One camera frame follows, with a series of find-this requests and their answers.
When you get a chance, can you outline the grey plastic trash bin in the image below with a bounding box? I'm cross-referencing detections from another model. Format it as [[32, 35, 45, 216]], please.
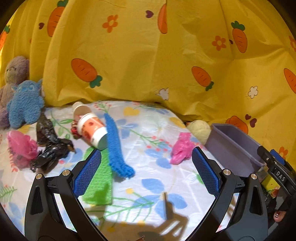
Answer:
[[205, 123, 265, 177]]

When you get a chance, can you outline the black plastic bag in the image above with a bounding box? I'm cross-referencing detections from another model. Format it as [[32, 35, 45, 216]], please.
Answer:
[[30, 111, 76, 173]]

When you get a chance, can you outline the large pink plastic bag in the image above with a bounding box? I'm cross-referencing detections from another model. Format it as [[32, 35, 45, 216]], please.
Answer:
[[7, 131, 38, 169]]

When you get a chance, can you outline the small pink plastic bag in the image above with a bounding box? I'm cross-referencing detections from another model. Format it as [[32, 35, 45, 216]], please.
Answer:
[[170, 133, 195, 165]]

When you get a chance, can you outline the blue knitted strip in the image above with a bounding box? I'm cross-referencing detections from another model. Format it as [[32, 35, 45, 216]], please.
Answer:
[[104, 113, 135, 179]]

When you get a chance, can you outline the orange printed paper cup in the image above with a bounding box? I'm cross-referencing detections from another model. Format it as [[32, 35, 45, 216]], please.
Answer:
[[77, 113, 107, 151]]

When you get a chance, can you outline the small white paper cup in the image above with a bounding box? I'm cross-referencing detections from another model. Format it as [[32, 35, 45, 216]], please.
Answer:
[[72, 101, 92, 121]]

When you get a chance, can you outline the yellow tissue pack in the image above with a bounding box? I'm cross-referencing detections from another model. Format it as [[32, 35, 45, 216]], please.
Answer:
[[261, 175, 280, 198]]

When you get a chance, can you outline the cream plush toy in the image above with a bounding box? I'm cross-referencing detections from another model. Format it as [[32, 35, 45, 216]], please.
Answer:
[[186, 120, 211, 145]]

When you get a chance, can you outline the floral plastic bed sheet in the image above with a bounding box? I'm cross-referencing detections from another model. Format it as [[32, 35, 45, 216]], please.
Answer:
[[1, 101, 214, 240]]

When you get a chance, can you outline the yellow carrot print curtain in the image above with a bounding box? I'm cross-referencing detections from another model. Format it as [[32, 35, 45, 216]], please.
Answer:
[[1, 1, 295, 162]]

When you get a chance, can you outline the blue plush monster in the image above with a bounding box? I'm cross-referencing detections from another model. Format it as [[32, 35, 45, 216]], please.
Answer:
[[6, 79, 45, 129]]

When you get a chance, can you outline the purple teddy bear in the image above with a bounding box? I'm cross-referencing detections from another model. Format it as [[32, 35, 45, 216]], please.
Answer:
[[0, 56, 29, 128]]

